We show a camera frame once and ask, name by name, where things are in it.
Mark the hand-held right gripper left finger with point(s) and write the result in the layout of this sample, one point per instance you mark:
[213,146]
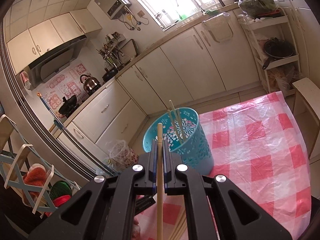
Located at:
[155,160]

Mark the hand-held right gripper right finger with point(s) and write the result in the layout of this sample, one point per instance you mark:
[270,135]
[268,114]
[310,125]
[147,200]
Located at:
[167,160]

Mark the light bamboo chopstick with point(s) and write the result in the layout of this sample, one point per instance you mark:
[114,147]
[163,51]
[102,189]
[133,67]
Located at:
[171,120]
[174,120]
[181,127]
[160,132]

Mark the blue perforated plastic basket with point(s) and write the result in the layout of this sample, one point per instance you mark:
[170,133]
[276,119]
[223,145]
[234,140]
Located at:
[197,152]

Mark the bunch of wooden chopsticks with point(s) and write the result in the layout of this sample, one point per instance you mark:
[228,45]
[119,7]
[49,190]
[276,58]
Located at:
[178,227]

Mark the clear patterned trash bin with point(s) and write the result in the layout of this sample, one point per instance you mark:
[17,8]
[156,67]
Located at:
[123,155]

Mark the red white checkered tablecloth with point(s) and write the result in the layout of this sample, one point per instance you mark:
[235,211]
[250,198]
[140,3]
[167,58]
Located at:
[250,155]

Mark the black cooking pot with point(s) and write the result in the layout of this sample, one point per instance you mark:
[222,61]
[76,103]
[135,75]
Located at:
[110,75]

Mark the stainless steel kettle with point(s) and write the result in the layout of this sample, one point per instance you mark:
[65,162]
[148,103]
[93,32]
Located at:
[90,84]

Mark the black wok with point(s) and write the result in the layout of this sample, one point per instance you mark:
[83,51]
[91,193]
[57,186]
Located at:
[68,106]

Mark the orange plush cloth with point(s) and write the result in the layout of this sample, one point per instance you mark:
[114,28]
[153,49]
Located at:
[36,177]

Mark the crinkled plastic bag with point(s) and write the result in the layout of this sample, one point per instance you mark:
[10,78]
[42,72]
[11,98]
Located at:
[280,78]

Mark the range hood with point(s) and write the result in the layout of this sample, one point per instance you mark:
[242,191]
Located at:
[55,60]

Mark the white hanging door bin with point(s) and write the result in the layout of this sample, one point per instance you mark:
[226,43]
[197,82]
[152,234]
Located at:
[218,27]

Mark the white blue folding shelf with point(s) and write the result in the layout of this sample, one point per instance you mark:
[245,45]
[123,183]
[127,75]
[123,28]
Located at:
[12,170]

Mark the pink hanging cloth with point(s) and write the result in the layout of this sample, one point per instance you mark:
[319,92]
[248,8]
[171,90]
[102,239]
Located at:
[25,80]

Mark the small white stool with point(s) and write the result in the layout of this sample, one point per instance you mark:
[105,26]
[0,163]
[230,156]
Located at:
[307,100]

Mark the green cloth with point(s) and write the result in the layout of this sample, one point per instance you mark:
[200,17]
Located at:
[211,11]

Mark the black frying pan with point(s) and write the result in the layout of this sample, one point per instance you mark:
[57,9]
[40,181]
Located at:
[278,50]

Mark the white tiered storage rack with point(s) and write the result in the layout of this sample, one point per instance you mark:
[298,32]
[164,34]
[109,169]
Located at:
[296,37]

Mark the bagged green vegetables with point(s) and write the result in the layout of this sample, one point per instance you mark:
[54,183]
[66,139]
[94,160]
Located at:
[257,2]

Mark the wall utensil rack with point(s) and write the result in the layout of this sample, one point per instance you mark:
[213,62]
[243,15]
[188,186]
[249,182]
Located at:
[111,47]

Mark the metal sliding door frame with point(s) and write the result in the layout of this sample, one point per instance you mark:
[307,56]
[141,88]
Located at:
[30,110]

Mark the wall outlet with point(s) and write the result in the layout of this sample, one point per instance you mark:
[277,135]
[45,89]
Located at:
[141,13]

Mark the wall water heater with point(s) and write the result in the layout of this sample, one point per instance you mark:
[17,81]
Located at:
[112,1]

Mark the white wall cabinet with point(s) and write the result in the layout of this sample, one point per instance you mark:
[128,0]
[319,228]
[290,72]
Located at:
[45,37]

